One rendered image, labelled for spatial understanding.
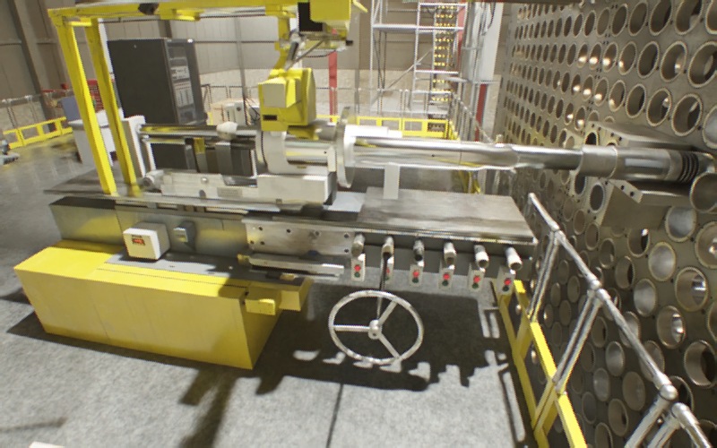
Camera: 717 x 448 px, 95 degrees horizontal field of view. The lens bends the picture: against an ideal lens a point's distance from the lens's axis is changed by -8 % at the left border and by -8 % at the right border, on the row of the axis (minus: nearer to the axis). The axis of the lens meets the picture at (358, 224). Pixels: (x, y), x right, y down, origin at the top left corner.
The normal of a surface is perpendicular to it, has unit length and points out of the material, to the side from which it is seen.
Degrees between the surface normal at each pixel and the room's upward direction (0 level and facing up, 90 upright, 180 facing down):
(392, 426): 0
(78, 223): 90
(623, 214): 90
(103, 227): 90
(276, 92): 90
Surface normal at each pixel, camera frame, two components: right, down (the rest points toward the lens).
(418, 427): 0.01, -0.89
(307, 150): -0.15, 0.45
